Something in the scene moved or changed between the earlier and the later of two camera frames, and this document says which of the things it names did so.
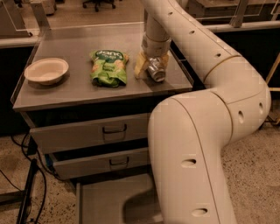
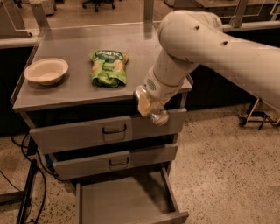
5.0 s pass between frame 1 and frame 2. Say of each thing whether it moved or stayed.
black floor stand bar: stayed
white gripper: moved
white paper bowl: stayed
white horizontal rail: stayed
